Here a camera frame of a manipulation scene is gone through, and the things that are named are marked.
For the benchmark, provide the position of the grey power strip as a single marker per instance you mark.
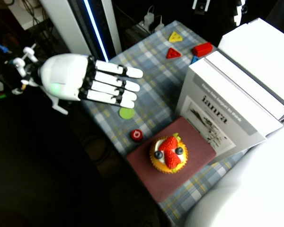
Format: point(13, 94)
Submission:
point(142, 24)

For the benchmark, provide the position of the white power adapter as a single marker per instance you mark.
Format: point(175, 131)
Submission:
point(149, 19)

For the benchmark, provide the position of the white plug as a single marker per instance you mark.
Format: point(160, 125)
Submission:
point(159, 23)

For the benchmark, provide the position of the white column with blue light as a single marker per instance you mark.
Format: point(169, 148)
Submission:
point(61, 23)

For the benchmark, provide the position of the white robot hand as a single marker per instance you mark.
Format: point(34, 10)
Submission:
point(61, 75)

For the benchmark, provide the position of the yellow triangle block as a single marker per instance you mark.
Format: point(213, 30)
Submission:
point(175, 37)

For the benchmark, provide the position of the large white box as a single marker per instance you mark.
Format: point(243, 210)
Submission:
point(262, 47)

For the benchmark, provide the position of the large white rounded object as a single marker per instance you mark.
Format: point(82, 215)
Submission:
point(251, 189)

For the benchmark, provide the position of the blue block with holes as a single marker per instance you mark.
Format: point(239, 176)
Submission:
point(194, 60)

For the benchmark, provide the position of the red triangle block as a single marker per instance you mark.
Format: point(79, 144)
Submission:
point(173, 54)

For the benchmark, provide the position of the white ianra box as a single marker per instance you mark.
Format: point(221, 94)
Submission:
point(239, 101)

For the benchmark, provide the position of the blue plaid tablecloth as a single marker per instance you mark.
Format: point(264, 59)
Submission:
point(151, 78)

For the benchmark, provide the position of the maroon rectangular pad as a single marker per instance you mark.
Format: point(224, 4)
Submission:
point(170, 186)

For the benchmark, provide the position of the white cabinet panel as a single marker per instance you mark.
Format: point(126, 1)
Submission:
point(15, 16)

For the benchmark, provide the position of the red round button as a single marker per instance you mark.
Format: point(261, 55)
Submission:
point(136, 135)

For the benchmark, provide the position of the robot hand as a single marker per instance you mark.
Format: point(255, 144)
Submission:
point(238, 11)

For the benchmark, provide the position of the toy strawberry fruit tart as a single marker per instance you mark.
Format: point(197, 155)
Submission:
point(169, 153)

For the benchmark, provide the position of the red rectangular block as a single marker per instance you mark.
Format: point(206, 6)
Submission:
point(202, 49)

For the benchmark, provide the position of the green round disc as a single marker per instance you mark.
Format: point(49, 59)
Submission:
point(127, 113)

